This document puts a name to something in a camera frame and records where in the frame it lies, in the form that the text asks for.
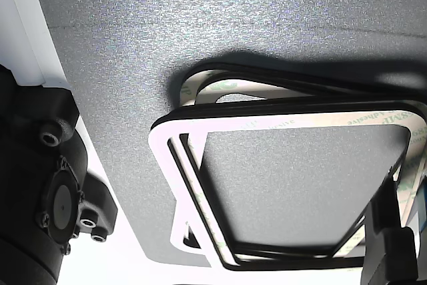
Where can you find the gray textured base plate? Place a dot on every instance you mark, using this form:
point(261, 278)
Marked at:
point(133, 64)

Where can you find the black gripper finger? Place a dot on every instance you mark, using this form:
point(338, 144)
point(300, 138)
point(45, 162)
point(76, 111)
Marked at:
point(383, 248)
point(423, 208)

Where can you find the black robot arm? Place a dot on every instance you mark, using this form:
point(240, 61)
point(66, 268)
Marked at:
point(26, 165)

